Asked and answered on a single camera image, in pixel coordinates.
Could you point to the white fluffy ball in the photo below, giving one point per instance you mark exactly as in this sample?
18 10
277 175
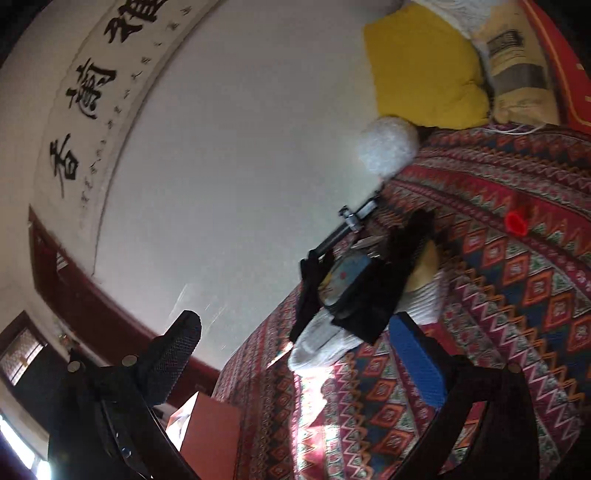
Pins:
388 145

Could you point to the black selfie stick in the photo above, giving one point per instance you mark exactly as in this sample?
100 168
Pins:
353 220

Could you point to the beige printed sack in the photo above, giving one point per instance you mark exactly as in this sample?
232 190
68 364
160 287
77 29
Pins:
517 78

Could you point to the black fabric bag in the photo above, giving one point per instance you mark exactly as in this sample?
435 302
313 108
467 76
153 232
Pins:
374 295

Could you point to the small red cap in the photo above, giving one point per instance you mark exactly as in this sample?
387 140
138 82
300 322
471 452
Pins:
516 224

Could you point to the red wooden door frame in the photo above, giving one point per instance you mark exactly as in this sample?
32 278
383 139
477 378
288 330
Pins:
115 314

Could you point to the white knit hat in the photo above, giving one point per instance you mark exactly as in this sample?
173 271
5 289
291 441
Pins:
314 346

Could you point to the small hanging door ornament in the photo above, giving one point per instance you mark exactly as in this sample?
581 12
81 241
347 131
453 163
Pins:
64 340

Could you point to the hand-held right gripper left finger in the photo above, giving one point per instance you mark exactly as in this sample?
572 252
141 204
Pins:
171 355

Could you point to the keyring with tags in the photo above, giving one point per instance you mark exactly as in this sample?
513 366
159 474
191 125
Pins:
364 243

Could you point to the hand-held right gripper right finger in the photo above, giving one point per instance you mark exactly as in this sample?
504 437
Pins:
415 364

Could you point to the calligraphy wall scroll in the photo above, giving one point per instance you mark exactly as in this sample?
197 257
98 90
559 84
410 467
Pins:
92 92

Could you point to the white ribbed cup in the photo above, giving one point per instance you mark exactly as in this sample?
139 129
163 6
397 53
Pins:
427 295

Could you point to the blue yellow printed tin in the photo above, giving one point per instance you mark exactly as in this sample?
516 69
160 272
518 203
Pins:
344 281

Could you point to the bright glass window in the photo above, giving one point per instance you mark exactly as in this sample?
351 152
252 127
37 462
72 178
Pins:
23 452

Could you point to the red patterned woven blanket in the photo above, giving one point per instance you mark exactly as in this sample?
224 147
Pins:
508 300

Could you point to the red gold trimmed cloth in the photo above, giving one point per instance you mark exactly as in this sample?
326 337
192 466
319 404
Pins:
568 69

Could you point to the white woven cloth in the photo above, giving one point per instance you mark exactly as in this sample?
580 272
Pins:
461 14

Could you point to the orange box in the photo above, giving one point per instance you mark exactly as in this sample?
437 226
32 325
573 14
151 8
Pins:
212 438

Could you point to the lattice window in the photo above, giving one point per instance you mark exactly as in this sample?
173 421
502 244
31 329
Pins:
21 350

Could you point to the yellow cushion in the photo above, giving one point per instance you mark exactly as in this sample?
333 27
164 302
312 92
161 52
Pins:
420 69

